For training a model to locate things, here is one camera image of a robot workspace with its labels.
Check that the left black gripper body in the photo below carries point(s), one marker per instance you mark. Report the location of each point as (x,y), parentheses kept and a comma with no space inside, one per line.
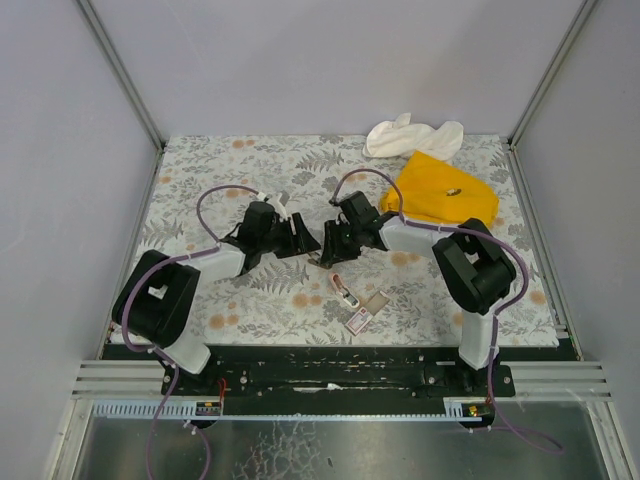
(288,238)

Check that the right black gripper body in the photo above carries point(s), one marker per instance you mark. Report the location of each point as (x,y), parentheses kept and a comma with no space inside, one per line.
(344,241)

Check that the cardboard staple box tray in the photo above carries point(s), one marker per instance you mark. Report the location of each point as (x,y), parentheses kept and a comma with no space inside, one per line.
(377,303)

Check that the red white staple box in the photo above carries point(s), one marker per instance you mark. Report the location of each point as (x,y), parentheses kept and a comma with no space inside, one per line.
(359,321)

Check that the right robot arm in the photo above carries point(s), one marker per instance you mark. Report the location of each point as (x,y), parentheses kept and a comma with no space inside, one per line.
(472,263)

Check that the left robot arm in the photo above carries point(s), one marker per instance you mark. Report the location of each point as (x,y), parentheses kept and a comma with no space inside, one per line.
(153,307)

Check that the yellow cloth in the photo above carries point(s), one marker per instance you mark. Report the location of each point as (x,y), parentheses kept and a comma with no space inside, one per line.
(423,183)

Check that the white cloth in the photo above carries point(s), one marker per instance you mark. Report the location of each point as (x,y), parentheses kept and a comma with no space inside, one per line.
(402,138)

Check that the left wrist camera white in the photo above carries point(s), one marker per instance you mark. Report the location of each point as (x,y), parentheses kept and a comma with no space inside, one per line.
(278,201)

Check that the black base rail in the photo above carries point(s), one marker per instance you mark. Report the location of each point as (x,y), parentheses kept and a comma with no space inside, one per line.
(270,371)

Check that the left aluminium frame post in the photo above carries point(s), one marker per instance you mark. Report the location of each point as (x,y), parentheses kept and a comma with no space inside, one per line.
(108,49)

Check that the aluminium frame post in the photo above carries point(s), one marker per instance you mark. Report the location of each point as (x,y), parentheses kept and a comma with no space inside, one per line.
(108,49)
(560,56)

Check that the white slotted cable duct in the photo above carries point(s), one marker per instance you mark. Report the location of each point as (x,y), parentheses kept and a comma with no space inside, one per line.
(330,407)

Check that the right aluminium frame post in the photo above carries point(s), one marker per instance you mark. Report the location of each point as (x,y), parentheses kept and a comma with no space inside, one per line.
(560,56)

